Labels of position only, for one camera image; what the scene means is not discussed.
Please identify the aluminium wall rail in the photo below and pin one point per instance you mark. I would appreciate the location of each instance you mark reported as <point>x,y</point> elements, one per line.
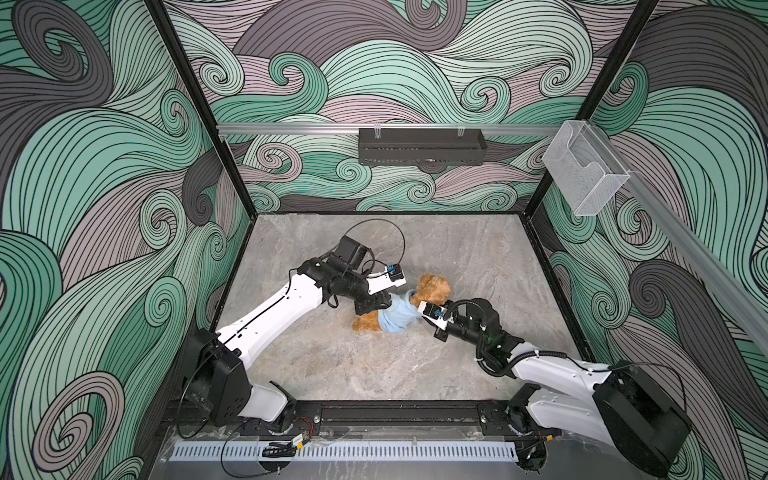
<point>304,128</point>
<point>679,211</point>

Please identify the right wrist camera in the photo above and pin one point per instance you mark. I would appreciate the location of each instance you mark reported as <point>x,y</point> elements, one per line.
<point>433,314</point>

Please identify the brown teddy bear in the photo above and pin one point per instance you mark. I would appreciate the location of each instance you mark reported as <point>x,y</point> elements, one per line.
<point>430,288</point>

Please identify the aluminium back wall rail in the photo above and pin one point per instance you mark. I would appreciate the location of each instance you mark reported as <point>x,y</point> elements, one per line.
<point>304,128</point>

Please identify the black perforated wall tray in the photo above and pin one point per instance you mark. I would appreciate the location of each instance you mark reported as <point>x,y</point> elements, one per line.
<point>421,148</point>

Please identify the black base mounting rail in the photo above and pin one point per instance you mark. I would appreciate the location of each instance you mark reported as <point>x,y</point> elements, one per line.
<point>332,418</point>

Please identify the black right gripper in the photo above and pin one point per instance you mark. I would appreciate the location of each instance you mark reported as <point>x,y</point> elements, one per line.
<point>440,336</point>

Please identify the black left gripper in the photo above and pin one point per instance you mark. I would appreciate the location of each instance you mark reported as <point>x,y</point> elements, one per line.
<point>372,302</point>

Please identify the aluminium right wall rail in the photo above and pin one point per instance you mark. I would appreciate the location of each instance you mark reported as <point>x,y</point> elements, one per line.
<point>679,211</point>

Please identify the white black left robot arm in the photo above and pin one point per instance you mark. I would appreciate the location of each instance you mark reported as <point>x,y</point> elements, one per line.
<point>215,363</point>

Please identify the white slotted cable duct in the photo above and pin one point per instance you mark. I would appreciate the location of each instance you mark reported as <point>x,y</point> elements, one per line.
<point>245,451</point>

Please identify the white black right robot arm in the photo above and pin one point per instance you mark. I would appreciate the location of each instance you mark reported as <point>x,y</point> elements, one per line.
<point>618,405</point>

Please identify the light blue bear hoodie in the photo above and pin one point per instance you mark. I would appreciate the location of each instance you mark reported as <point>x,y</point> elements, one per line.
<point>402,312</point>

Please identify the clear plastic wall holder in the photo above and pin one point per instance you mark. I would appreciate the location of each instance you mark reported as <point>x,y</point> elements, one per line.
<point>587,169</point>

